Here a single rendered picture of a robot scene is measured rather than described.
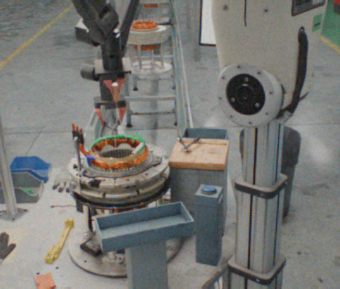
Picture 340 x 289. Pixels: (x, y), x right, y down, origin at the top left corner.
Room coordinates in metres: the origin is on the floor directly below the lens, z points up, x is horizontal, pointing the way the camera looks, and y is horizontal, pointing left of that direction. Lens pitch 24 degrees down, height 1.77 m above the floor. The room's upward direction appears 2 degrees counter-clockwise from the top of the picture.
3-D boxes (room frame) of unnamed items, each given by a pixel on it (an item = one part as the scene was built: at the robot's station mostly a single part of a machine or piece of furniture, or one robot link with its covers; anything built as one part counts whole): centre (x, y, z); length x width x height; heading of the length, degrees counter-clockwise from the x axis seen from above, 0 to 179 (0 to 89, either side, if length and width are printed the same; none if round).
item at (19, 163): (1.95, 0.61, 0.82); 0.16 x 0.14 x 0.07; 91
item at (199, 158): (1.55, -0.11, 1.05); 0.20 x 0.19 x 0.02; 169
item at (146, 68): (3.71, 0.15, 0.94); 0.39 x 0.39 x 0.30
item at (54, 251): (1.43, 0.39, 0.80); 0.22 x 0.04 x 0.03; 173
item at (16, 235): (1.39, 0.62, 0.78); 0.31 x 0.19 x 0.01; 0
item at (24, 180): (1.78, 0.61, 0.82); 0.16 x 0.14 x 0.07; 90
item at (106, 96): (1.55, 0.19, 1.28); 0.10 x 0.07 x 0.07; 101
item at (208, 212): (1.32, -0.12, 0.91); 0.07 x 0.07 x 0.25; 70
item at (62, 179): (1.91, 0.44, 0.79); 0.24 x 0.12 x 0.02; 0
